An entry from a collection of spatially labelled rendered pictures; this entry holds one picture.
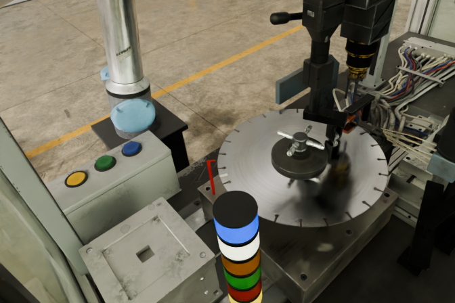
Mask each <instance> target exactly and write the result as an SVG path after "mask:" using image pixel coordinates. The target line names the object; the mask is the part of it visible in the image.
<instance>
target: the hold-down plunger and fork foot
mask: <svg viewBox="0 0 455 303"><path fill-rule="evenodd" d="M307 15H308V16H311V17H314V12H312V11H309V10H307ZM321 97H322V89H319V90H317V91H314V90H313V89H310V98H309V106H308V105H306V107H305V109H304V110H303V119H304V120H310V121H314V122H319V123H323V124H327V126H326V137H327V138H328V139H330V140H331V141H332V142H333V141H334V138H335V133H336V131H337V132H338V134H339V138H341V137H342V132H343V128H345V125H346V122H347V117H348V113H346V112H340V111H336V110H329V109H325V108H321V107H320V104H321Z"/></svg>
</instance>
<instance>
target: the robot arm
mask: <svg viewBox="0 0 455 303"><path fill-rule="evenodd" d="M12 1H13V0H0V8H2V7H3V6H5V5H7V4H8V3H10V2H12ZM97 8H98V12H99V16H100V24H101V28H102V35H103V40H104V47H105V51H106V58H107V62H108V65H107V66H106V67H104V68H103V69H102V70H101V72H100V74H101V77H102V78H101V80H102V81H103V83H104V86H105V88H106V94H107V98H108V104H109V108H110V118H111V120H112V122H113V124H114V127H115V130H116V133H117V135H118V136H120V137H122V138H124V139H133V138H135V137H137V136H138V135H140V134H142V133H145V132H146V131H150V132H152V133H153V132H154V131H155V130H156V129H157V128H158V126H159V124H160V118H159V116H158V113H157V111H156V110H155V107H154V105H153V104H152V97H151V90H150V80H149V78H148V77H146V76H144V74H143V67H142V55H141V49H140V41H139V30H138V23H137V11H136V4H135V0H97Z"/></svg>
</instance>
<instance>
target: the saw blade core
mask: <svg viewBox="0 0 455 303"><path fill-rule="evenodd" d="M303 110H304V109H298V113H297V109H285V110H280V112H281V114H280V112H279V110H276V111H272V112H266V113H264V114H263V115H262V114H260V115H258V116H255V117H253V118H250V119H248V121H245V122H243V123H242V124H240V125H239V126H237V127H236V128H235V129H234V130H233V131H232V132H231V133H230V134H229V135H228V136H227V137H226V139H225V141H224V142H223V144H222V146H221V148H220V150H219V155H218V160H217V166H218V171H219V175H221V174H226V173H227V176H224V177H220V179H221V182H222V183H223V184H224V185H223V186H224V187H225V189H226V191H236V190H237V191H244V192H247V193H249V194H250V195H252V196H253V197H254V198H255V200H256V202H257V205H258V216H259V217H261V218H264V219H266V220H269V221H272V222H274V221H275V219H276V215H278V216H279V217H278V218H277V220H276V223H278V224H281V225H288V226H292V227H300V220H299V219H302V227H326V226H327V225H326V222H327V223H328V226H331V225H336V224H339V223H343V222H346V221H348V220H351V218H352V219H353V218H355V217H357V216H359V215H361V214H363V213H364V212H365V211H367V210H368V209H369V208H370V207H372V206H373V205H374V204H375V203H376V202H377V201H378V199H379V198H380V196H381V195H382V193H383V192H384V189H385V186H386V184H387V178H388V166H387V161H386V158H385V155H384V153H383V151H382V149H381V147H380V146H379V145H378V143H377V142H376V141H375V140H374V139H373V138H372V137H371V136H370V135H369V134H368V133H366V131H365V130H364V129H362V128H360V127H359V126H358V125H356V124H354V123H350V122H346V125H345V128H343V132H342V137H341V138H338V139H336V140H334V141H333V142H332V141H331V140H330V139H328V138H327V137H326V126H327V124H323V123H319V122H314V121H310V120H304V119H303ZM263 116H265V118H264V117H263ZM249 122H250V123H251V124H250V123H249ZM349 123H350V124H349ZM308 124H310V125H312V129H311V130H310V131H309V133H308V134H307V136H308V137H311V138H313V139H316V140H317V141H319V142H320V143H321V144H322V145H324V146H325V148H326V150H327V152H328V161H327V164H326V166H325V167H324V169H323V170H322V171H320V172H319V173H317V174H315V175H312V176H309V177H294V176H290V175H288V174H285V173H283V172H281V171H280V170H278V169H277V168H276V167H275V166H274V164H273V162H272V157H271V152H272V147H273V146H274V144H275V143H276V142H277V141H279V140H281V139H283V138H284V137H283V136H280V135H278V134H277V132H278V131H279V130H280V131H284V132H286V133H290V134H292V135H294V134H295V133H297V132H303V131H304V130H305V128H306V127H307V125H308ZM347 124H349V125H347ZM238 131H239V132H238ZM361 134H363V135H361ZM229 142H231V143H229ZM371 145H375V146H373V147H372V146H371ZM224 154H226V155H224ZM377 159H379V160H377ZM379 174H382V175H379ZM385 175H386V176H385ZM229 181H230V182H231V183H228V182H229ZM225 183H226V184H225ZM374 188H375V189H377V190H374ZM363 202H365V203H366V204H367V205H366V204H364V203H363ZM345 212H348V213H349V215H350V217H351V218H350V217H349V216H348V214H346V213H345ZM323 218H326V222H325V220H324V219H323Z"/></svg>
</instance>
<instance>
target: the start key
mask: <svg viewBox="0 0 455 303"><path fill-rule="evenodd" d="M113 163H114V160H113V158H112V156H102V157H100V158H98V159H97V161H96V163H95V165H96V166H97V168H98V169H106V168H109V167H110V166H112V164H113Z"/></svg>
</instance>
